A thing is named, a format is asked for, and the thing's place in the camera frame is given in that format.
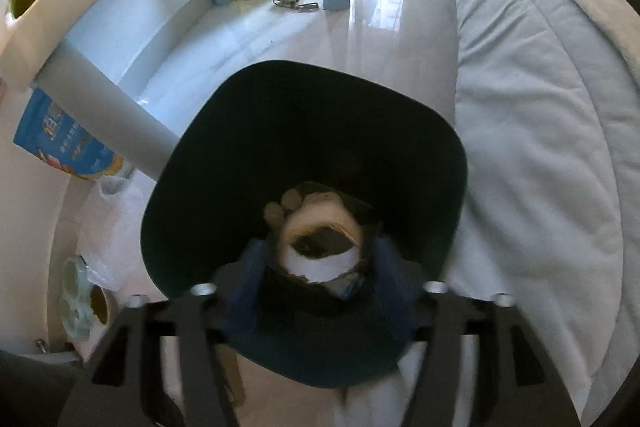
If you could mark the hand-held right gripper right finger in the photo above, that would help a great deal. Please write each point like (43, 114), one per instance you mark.
(395, 292)

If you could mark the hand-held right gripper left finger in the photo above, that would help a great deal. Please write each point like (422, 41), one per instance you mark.
(245, 292)

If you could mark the blue white tissue packet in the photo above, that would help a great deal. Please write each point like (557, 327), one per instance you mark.
(347, 289)

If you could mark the black trash bin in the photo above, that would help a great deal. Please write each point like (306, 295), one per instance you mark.
(310, 132)

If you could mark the white plastic bag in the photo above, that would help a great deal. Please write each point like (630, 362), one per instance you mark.
(120, 227)

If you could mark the pale green tape roll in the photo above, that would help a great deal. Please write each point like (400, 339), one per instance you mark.
(75, 307)

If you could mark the blue printed package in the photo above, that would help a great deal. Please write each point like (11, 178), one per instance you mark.
(45, 132)

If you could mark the green cup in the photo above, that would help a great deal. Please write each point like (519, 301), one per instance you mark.
(11, 18)

